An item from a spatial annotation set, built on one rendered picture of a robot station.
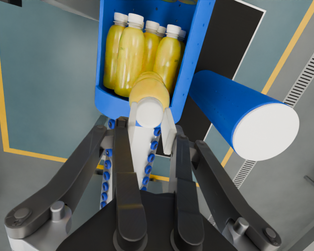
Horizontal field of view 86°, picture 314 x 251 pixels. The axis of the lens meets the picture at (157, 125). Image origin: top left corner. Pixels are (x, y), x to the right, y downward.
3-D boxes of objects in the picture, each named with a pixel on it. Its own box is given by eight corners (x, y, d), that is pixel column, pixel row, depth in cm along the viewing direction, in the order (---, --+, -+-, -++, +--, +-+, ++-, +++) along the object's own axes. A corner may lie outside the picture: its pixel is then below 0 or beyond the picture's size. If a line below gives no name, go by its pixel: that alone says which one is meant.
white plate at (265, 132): (243, 170, 79) (241, 168, 80) (303, 144, 74) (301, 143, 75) (225, 124, 68) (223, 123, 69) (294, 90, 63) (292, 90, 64)
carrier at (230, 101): (195, 106, 159) (223, 92, 154) (241, 169, 80) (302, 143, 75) (182, 80, 147) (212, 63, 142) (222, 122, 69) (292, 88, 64)
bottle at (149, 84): (135, 98, 43) (125, 131, 26) (135, 69, 40) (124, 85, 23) (162, 99, 43) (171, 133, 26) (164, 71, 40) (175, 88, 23)
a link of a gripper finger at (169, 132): (170, 130, 17) (177, 131, 17) (165, 106, 23) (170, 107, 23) (163, 154, 18) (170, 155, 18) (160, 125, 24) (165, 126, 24)
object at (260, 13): (149, 146, 194) (149, 154, 180) (198, -10, 132) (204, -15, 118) (190, 155, 202) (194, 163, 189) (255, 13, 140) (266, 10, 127)
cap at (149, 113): (136, 122, 26) (135, 127, 24) (136, 97, 24) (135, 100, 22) (161, 123, 26) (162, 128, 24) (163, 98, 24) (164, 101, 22)
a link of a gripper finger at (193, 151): (177, 146, 16) (207, 151, 16) (171, 123, 20) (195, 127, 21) (173, 159, 16) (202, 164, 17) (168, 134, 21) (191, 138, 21)
